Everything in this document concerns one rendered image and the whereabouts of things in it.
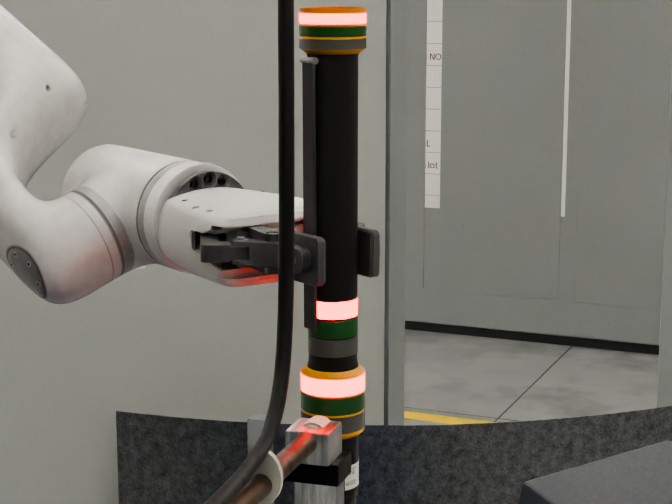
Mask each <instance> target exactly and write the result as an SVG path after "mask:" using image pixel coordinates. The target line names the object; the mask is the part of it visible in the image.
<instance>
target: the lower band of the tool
mask: <svg viewBox="0 0 672 504"><path fill-rule="evenodd" d="M364 372H365V369H364V368H363V367H362V366H361V365H359V364H358V367H357V368H356V369H354V370H351V371H346V372H320V371H315V370H312V369H310V368H308V367H307V365H305V366H304V367H302V368H301V373H302V374H303V375H304V376H307V377H310V378H314V379H320V380H346V379H352V378H356V377H359V376H361V375H363V374H364ZM364 391H365V390H364ZM364 391H362V392H361V393H359V394H356V395H352V396H346V397H320V396H314V395H310V394H307V393H305V392H303V391H302V390H301V392H302V393H303V394H305V395H307V396H310V397H314V398H321V399H345V398H351V397H355V396H358V395H361V394H362V393H363V392H364ZM364 409H365V408H364ZM364 409H363V410H362V411H360V412H358V413H355V414H351V415H344V416H324V417H326V418H343V417H350V416H354V415H358V414H360V413H362V412H363V411H364ZM363 430H364V428H363V429H361V430H359V431H357V432H354V433H349V434H342V439H348V438H352V437H355V436H357V435H359V434H360V433H361V432H363Z"/></svg>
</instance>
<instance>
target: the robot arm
mask: <svg viewBox="0 0 672 504"><path fill-rule="evenodd" d="M86 109H87V94H86V90H85V88H84V86H83V84H82V82H81V80H80V79H79V77H78V76H77V75H76V73H75V72H74V71H73V70H72V69H71V68H70V67H69V65H68V64H67V63H65V62H64V61H63V60H62V59H61V58H60V57H59V56H58V55H57V54H56V53H54V52H53V51H52V50H51V49H50V48H49V47H48V46H47V45H45V44H44V43H43V42H42V41H41V40H40V39H39V38H37V37H36V36H35V35H34V34H33V33H32V32H31V31H30V30H28V29H27V28H26V27H25V26H24V25H23V24H22V23H21V22H20V21H18V20H17V19H16V18H15V17H14V16H13V15H12V14H11V13H10V12H8V11H7V10H6V9H5V8H4V7H3V6H2V5H0V258H1V260H2V261H3V262H4V263H5V264H6V265H7V266H8V267H9V268H10V269H11V270H12V271H13V272H14V273H15V275H16V276H17V277H18V278H19V279H20V280H21V281H22V282H23V283H24V284H25V285H26V286H27V287H28V288H29V289H30V290H32V291H33V292H34V293H35V294H36V295H38V296H39V297H41V298H42V299H44V300H46V301H48V302H50V303H54V304H67V303H71V302H74V301H76V300H79V299H81V298H83V297H85V296H87V295H89V294H91V293H93V292H94V291H96V290H98V289H99V288H101V287H103V286H104V285H106V284H108V283H109V282H111V281H113V280H114V279H116V278H118V277H119V276H121V275H123V274H125V273H127V272H129V271H131V270H134V269H136V268H139V267H142V266H146V265H152V264H159V265H162V266H165V267H168V268H171V269H174V270H177V271H180V272H183V273H187V274H192V275H197V276H200V277H202V278H204V279H207V280H210V281H212V282H215V283H218V284H220V285H223V286H227V287H244V286H252V285H259V284H266V283H273V282H278V247H279V194H275V193H269V192H265V191H254V190H247V189H244V188H243V187H242V186H241V184H240V183H239V181H238V180H237V179H236V178H235V177H234V176H233V175H232V174H231V173H230V172H228V171H227V170H225V169H223V168H222V167H219V166H216V165H215V164H213V163H210V162H207V163H203V162H198V161H193V160H188V159H183V158H178V157H173V156H168V155H164V154H159V153H154V152H149V151H144V150H139V149H135V148H130V147H125V146H120V145H115V144H105V145H99V146H96V147H93V148H91V149H89V150H87V151H85V152H84V153H82V154H81V155H80V156H79V157H78V158H77V159H76V160H75V161H74V162H73V163H72V165H71V166H70V168H69V169H68V171H67V173H66V175H65V178H64V181H63V185H62V192H61V197H59V198H57V199H55V200H52V201H43V200H39V199H37V198H36V197H34V196H33V195H32V194H30V193H29V192H28V190H27V189H26V186H27V184H28V183H29V181H30V180H31V178H32V177H33V175H34V174H35V173H36V171H37V170H38V169H39V168H40V167H41V166H42V165H43V164H44V162H45V161H46V160H47V159H48V158H49V157H50V156H51V155H52V154H53V153H54V152H55V151H56V150H57V149H59V148H60V147H61V146H62V145H63V144H64V143H65V142H66V140H67V139H68V138H69V137H70V136H71V135H72V134H73V133H74V131H75V130H76V129H77V127H78V126H79V124H80V123H81V121H82V119H83V117H84V115H85V112H86ZM379 269H380V234H379V232H378V230H376V229H372V228H368V227H365V223H359V222H358V275H362V276H366V277H369V278H372V277H377V276H378V275H379ZM294 281H298V282H301V283H304V284H308V285H311V286H314V287H317V286H322V285H324V283H325V282H326V241H325V239H323V238H322V237H319V236H315V235H311V234H307V233H303V198H299V197H295V222H294Z"/></svg>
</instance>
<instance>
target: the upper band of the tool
mask: <svg viewBox="0 0 672 504"><path fill-rule="evenodd" d="M299 13H317V14H348V13H366V7H300V8H299ZM299 25H300V26H365V25H366V23H365V24H301V23H299ZM299 38H304V39H362V38H366V36H361V37H304V36H299ZM365 49H366V48H365ZM365 49H356V50H310V49H301V50H302V51H304V52H305V53H307V54H322V55H344V54H358V53H360V52H362V51H363V50H365Z"/></svg>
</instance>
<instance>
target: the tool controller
mask: <svg viewBox="0 0 672 504"><path fill-rule="evenodd" d="M518 504H672V441H668V440H667V441H663V442H660V443H656V444H653V445H649V446H646V447H642V448H639V449H636V450H632V451H629V452H625V453H622V454H618V455H615V456H612V457H608V458H605V459H601V460H598V461H594V462H591V463H587V464H584V465H581V466H577V467H574V468H570V469H567V470H563V471H560V472H556V473H553V474H550V475H546V476H543V477H539V478H536V479H532V480H529V481H526V482H524V484H523V485H522V489H521V493H520V497H519V501H518Z"/></svg>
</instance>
